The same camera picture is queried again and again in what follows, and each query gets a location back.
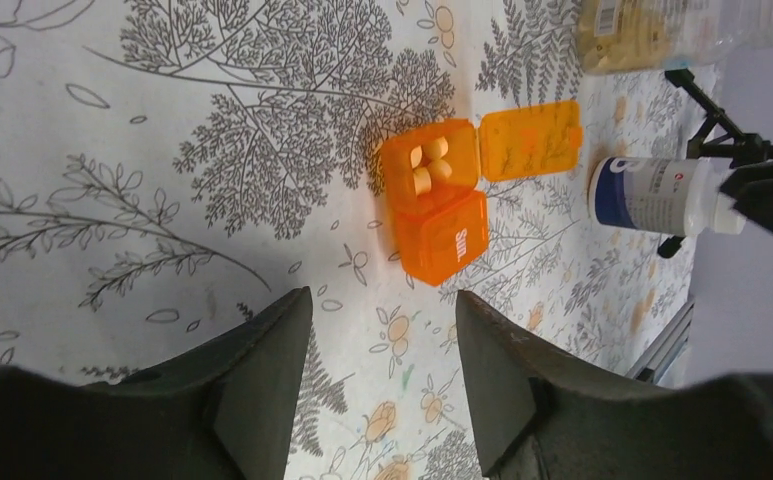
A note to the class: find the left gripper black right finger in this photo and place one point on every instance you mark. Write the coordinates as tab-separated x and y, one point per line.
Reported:
538	412

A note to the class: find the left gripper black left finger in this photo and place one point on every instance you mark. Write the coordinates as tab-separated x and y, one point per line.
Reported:
222	410

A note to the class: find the white blue pill bottle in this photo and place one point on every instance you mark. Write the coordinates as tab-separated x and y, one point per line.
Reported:
678	197

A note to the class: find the clear pill bottle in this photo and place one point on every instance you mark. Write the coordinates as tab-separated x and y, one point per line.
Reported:
616	37

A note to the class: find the orange pill organizer box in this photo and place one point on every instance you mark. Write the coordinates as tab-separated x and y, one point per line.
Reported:
431	173

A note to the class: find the microphone on black stand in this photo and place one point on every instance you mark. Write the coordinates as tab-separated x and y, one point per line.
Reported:
719	136

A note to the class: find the floral patterned mat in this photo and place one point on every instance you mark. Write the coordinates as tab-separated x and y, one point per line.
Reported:
170	168

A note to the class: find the aluminium frame rail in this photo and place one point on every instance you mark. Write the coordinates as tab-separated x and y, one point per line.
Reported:
655	364

